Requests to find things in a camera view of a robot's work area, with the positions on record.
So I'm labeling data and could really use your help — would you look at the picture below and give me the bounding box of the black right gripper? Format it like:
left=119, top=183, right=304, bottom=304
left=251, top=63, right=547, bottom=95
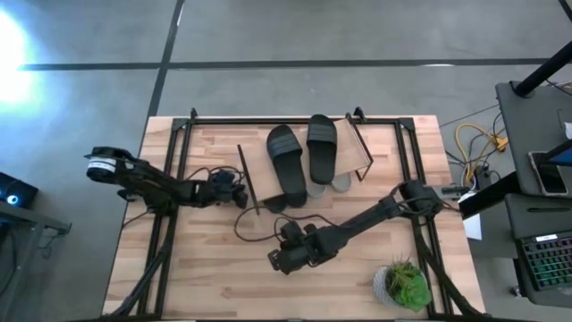
left=267, top=225, right=344, bottom=275

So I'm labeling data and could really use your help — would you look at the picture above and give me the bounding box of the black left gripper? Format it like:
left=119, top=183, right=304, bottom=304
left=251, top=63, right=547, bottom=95
left=198, top=182, right=249, bottom=210

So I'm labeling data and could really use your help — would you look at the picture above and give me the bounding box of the grey slide sandal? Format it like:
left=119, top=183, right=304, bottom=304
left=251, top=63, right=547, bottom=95
left=306, top=181, right=328, bottom=199
left=329, top=171, right=353, bottom=194

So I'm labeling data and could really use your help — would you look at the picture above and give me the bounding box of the wooden shelf with black frame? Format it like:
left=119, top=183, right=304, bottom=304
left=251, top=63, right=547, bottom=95
left=235, top=111, right=375, bottom=216

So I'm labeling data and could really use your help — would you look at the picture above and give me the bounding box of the succulent in grey patterned pot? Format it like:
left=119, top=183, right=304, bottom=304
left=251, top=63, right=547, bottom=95
left=373, top=255, right=433, bottom=313

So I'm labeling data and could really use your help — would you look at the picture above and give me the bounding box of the white paper sheet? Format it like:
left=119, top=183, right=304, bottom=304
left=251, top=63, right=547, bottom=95
left=462, top=213, right=484, bottom=242

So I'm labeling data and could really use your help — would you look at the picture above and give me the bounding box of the black diagonal bar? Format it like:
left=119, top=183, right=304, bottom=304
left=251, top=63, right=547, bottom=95
left=458, top=172, right=528, bottom=220

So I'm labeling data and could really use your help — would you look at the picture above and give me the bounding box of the grey side table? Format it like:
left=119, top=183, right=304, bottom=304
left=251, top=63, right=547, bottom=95
left=0, top=199, right=72, bottom=322

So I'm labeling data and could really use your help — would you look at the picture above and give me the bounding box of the black device with blue light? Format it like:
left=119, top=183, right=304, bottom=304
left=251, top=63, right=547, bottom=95
left=0, top=172, right=39, bottom=209

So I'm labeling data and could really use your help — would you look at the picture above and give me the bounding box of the laptop with backlit keyboard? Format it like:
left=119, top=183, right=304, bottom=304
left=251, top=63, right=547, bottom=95
left=504, top=192, right=572, bottom=309

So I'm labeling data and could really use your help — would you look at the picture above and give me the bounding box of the smartphone with dark screen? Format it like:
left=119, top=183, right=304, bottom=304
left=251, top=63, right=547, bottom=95
left=528, top=150, right=569, bottom=197

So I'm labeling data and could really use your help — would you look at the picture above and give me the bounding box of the grey desk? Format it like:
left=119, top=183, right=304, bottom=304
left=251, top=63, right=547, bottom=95
left=494, top=80, right=572, bottom=198

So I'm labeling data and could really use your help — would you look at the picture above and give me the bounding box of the tablet with blue screen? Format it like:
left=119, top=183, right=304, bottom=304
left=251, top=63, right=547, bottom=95
left=545, top=139, right=572, bottom=167

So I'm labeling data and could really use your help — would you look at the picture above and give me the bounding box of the black pole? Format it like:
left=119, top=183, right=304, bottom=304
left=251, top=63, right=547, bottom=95
left=512, top=42, right=572, bottom=97

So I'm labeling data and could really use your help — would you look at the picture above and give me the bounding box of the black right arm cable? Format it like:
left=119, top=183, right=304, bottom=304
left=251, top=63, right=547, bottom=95
left=233, top=203, right=341, bottom=243

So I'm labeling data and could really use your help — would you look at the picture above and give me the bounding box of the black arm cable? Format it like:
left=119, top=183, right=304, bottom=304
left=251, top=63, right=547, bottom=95
left=233, top=203, right=341, bottom=243
left=182, top=165, right=245, bottom=182

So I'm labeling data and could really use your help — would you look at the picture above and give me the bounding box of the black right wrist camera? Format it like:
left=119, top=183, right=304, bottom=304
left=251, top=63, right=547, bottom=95
left=279, top=220, right=307, bottom=245

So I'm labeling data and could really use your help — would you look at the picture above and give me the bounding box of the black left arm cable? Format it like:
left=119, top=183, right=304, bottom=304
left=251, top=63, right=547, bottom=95
left=182, top=165, right=245, bottom=182

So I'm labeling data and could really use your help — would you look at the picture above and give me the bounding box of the black aluminium table frame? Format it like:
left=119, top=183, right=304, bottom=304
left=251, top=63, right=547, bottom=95
left=105, top=106, right=484, bottom=321

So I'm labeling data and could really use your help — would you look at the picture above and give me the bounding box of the thin grey floor cable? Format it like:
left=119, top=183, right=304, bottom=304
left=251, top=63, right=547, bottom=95
left=440, top=105, right=500, bottom=129

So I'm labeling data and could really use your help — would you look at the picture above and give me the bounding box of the yellow cable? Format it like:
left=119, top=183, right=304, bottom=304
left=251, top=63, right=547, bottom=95
left=454, top=123, right=509, bottom=180

